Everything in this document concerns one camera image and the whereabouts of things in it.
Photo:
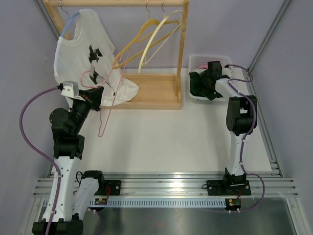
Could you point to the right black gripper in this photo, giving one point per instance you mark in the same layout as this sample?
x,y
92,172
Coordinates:
x,y
205,79

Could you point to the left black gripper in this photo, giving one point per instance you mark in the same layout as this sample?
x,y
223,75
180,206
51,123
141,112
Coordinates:
x,y
92,97

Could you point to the dark green t shirt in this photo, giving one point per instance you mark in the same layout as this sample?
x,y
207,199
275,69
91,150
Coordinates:
x,y
198,89

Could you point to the white t shirt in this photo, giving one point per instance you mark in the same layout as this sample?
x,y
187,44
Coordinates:
x,y
88,59

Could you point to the cream hanger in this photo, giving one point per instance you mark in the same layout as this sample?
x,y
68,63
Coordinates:
x,y
155,40

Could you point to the yellow hanger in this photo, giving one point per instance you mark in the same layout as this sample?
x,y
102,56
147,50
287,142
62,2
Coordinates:
x,y
149,30

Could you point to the pink t shirt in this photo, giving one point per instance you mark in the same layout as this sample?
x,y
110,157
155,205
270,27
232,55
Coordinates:
x,y
204,67

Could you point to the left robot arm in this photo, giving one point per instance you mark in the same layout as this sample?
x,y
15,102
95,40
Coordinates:
x,y
67,206

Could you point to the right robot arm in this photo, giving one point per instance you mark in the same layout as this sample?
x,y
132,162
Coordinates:
x,y
240,120

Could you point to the blue white hanger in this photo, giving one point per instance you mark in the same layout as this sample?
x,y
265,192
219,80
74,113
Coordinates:
x,y
70,19

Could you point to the white plastic basket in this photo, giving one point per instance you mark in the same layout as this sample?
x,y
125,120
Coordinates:
x,y
214,62

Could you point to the wooden clothes rack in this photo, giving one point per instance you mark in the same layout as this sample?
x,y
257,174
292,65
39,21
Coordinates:
x,y
157,91

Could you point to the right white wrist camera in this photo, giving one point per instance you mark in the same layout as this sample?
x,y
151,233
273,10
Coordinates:
x,y
227,71

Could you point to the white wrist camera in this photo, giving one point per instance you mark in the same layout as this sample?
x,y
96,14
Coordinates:
x,y
227,71
70,89

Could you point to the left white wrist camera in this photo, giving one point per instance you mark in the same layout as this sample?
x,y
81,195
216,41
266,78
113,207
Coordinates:
x,y
70,89

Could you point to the left aluminium frame post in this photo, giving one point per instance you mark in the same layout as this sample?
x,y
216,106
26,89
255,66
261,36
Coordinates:
x,y
46,34

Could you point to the aluminium frame post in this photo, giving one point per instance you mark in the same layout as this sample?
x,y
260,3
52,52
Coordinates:
x,y
270,32
46,34

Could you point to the right aluminium frame post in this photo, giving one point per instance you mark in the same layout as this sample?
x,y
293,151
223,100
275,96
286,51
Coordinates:
x,y
270,32

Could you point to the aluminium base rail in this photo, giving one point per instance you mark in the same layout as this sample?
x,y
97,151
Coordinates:
x,y
190,184

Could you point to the white slotted cable duct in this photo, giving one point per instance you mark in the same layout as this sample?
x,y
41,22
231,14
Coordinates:
x,y
158,203

